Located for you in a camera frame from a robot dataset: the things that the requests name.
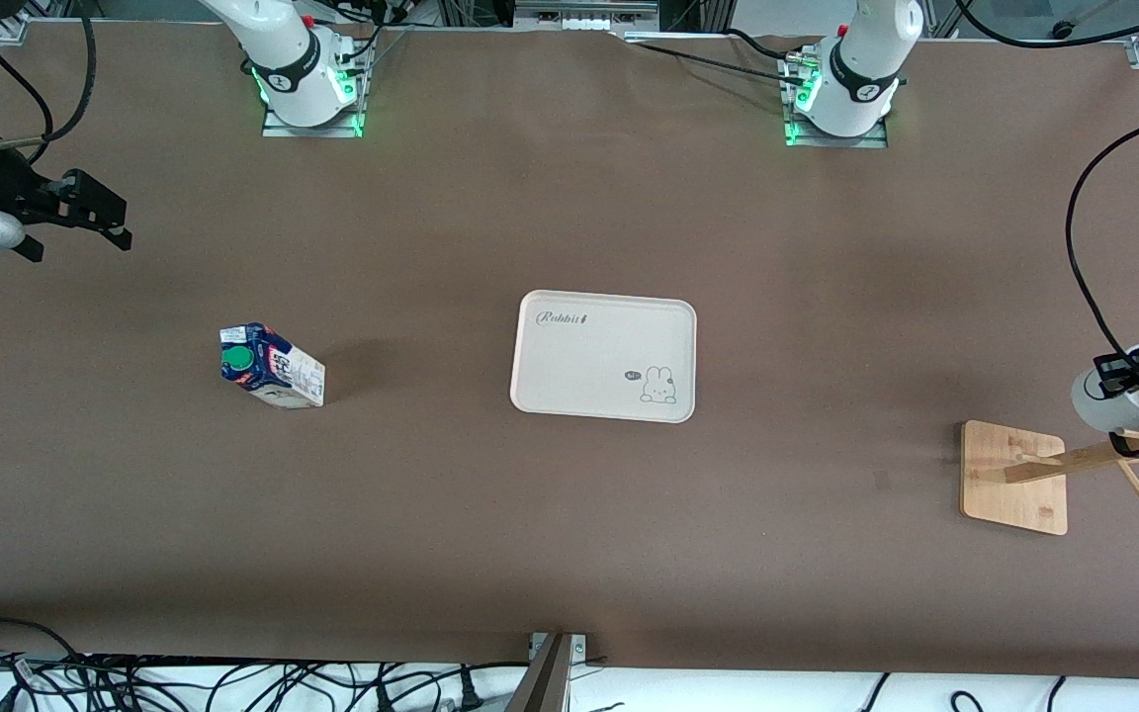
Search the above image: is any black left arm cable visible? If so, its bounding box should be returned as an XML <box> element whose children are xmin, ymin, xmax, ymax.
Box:
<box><xmin>955</xmin><ymin>0</ymin><xmax>1139</xmax><ymax>365</ymax></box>

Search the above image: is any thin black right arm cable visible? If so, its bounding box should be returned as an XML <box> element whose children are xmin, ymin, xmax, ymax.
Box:
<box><xmin>0</xmin><ymin>18</ymin><xmax>56</xmax><ymax>141</ymax></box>

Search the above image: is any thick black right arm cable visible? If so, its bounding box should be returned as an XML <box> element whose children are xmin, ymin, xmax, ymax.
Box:
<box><xmin>0</xmin><ymin>0</ymin><xmax>97</xmax><ymax>151</ymax></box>

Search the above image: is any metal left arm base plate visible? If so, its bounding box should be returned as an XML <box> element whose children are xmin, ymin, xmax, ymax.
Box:
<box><xmin>779</xmin><ymin>54</ymin><xmax>891</xmax><ymax>150</ymax></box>

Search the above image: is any black looping floor cable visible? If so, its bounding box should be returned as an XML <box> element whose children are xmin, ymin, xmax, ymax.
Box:
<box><xmin>0</xmin><ymin>617</ymin><xmax>91</xmax><ymax>693</ymax></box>

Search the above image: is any blue milk carton green cap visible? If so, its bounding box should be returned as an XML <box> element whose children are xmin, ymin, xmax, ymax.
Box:
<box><xmin>219</xmin><ymin>321</ymin><xmax>327</xmax><ymax>410</ymax></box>

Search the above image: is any metal post with bracket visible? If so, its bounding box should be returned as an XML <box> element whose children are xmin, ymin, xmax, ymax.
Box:
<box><xmin>505</xmin><ymin>632</ymin><xmax>590</xmax><ymax>712</ymax></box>

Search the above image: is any beige rabbit print tray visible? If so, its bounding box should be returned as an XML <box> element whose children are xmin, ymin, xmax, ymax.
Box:
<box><xmin>509</xmin><ymin>289</ymin><xmax>699</xmax><ymax>425</ymax></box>

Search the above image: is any thick black table cable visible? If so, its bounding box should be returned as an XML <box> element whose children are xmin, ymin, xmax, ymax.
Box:
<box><xmin>726</xmin><ymin>27</ymin><xmax>821</xmax><ymax>66</ymax></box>

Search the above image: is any wooden cup rack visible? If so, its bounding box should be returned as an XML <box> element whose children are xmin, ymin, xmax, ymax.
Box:
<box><xmin>960</xmin><ymin>419</ymin><xmax>1139</xmax><ymax>538</ymax></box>

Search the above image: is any white smiley cup black handle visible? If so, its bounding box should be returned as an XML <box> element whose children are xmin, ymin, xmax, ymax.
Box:
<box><xmin>1070</xmin><ymin>365</ymin><xmax>1139</xmax><ymax>459</ymax></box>

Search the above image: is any thin black table cable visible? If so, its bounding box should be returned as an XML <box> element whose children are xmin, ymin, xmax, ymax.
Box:
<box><xmin>629</xmin><ymin>40</ymin><xmax>813</xmax><ymax>88</ymax></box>

